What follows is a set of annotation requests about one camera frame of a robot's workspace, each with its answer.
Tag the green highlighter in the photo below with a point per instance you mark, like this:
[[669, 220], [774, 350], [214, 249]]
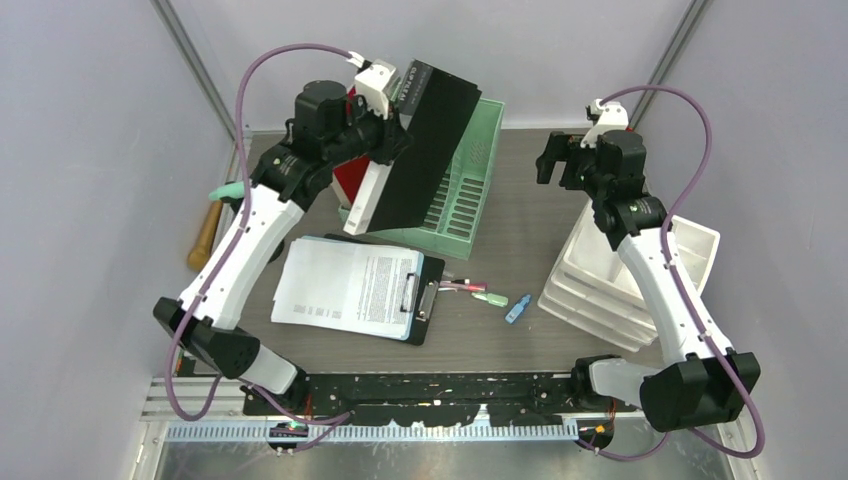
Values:
[[491, 299]]

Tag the mint green microphone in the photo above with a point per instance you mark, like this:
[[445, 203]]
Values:
[[228, 192]]

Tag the red notebook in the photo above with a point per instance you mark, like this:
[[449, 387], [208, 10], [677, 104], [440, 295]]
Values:
[[347, 179]]

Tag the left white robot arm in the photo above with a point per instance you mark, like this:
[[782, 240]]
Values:
[[329, 128]]

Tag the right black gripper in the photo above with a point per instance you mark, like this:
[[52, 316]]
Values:
[[561, 147]]

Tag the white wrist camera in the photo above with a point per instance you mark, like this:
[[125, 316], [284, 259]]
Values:
[[604, 116], [374, 86]]

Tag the green file organizer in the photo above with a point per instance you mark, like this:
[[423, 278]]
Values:
[[454, 216]]

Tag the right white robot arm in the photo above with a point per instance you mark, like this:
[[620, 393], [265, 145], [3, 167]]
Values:
[[704, 380]]

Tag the black book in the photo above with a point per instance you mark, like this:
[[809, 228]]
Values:
[[435, 108]]

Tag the black clipboard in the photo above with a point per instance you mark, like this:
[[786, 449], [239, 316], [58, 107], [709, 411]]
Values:
[[427, 301]]

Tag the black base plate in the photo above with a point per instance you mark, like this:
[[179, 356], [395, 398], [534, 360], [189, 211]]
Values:
[[433, 399]]

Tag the pink pen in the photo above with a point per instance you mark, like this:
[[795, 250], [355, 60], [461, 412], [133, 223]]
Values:
[[469, 287]]

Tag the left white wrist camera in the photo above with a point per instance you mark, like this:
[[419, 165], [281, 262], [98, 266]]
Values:
[[374, 86]]

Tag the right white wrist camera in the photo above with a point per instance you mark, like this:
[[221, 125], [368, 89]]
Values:
[[604, 116]]

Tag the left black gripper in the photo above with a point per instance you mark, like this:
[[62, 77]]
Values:
[[393, 137]]

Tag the white drawer organizer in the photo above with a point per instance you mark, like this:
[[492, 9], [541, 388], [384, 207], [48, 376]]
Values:
[[590, 288]]

